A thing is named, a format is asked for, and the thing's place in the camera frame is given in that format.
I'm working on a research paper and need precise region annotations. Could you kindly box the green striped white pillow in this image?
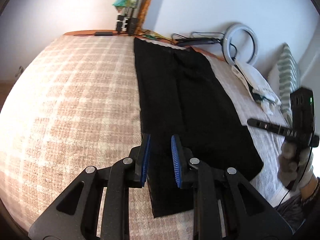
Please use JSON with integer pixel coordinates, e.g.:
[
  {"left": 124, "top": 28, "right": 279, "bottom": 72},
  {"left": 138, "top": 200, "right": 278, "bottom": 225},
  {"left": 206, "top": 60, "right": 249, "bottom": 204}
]
[{"left": 267, "top": 43, "right": 300, "bottom": 126}]

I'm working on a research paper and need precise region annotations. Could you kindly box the pink plaid bedspread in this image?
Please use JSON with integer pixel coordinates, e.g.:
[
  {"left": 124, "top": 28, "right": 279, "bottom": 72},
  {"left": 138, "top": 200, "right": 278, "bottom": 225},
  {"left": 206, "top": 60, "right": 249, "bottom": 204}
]
[{"left": 1, "top": 35, "right": 286, "bottom": 239}]

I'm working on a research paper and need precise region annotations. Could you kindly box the folded tripod with colourful scarf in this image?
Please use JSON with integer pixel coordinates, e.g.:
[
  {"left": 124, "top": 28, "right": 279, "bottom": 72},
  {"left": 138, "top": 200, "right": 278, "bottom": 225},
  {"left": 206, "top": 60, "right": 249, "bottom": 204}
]
[{"left": 113, "top": 0, "right": 155, "bottom": 38}]

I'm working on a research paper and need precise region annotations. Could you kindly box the black power adapter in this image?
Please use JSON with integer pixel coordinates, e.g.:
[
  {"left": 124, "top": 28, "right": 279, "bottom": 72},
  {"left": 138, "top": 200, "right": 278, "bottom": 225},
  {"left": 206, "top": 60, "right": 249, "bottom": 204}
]
[{"left": 94, "top": 31, "right": 113, "bottom": 37}]

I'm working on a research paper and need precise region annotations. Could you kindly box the orange wooden bed frame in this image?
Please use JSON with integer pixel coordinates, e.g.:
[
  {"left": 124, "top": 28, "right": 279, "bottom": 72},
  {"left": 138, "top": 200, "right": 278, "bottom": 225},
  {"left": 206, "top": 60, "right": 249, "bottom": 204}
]
[{"left": 64, "top": 30, "right": 225, "bottom": 62}]

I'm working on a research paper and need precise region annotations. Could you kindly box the white ring light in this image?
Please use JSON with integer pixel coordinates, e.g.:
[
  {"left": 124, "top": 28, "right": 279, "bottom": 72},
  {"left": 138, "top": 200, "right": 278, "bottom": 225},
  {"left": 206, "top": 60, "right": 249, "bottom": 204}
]
[{"left": 221, "top": 23, "right": 259, "bottom": 66}]

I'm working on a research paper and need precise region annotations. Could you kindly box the right forearm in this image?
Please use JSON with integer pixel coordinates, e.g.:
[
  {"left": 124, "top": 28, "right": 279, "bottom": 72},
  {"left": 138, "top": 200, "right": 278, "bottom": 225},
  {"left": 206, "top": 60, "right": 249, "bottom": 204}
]
[{"left": 300, "top": 176, "right": 319, "bottom": 210}]

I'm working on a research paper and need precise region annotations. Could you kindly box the black garment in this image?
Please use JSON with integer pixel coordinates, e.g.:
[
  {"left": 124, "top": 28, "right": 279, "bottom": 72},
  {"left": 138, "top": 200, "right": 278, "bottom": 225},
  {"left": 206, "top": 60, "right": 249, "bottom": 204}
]
[{"left": 133, "top": 38, "right": 264, "bottom": 218}]

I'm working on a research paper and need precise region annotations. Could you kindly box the white folded clothes pile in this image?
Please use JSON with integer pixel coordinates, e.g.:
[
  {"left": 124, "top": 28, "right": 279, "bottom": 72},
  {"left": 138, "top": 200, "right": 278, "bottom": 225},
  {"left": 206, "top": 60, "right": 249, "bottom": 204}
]
[{"left": 231, "top": 60, "right": 281, "bottom": 115}]

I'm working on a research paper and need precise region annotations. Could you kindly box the right hand grey glove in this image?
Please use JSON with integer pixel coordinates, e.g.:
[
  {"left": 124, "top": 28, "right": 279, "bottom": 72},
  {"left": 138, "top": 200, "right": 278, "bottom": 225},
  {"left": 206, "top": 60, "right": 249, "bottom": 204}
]
[{"left": 277, "top": 141, "right": 313, "bottom": 190}]

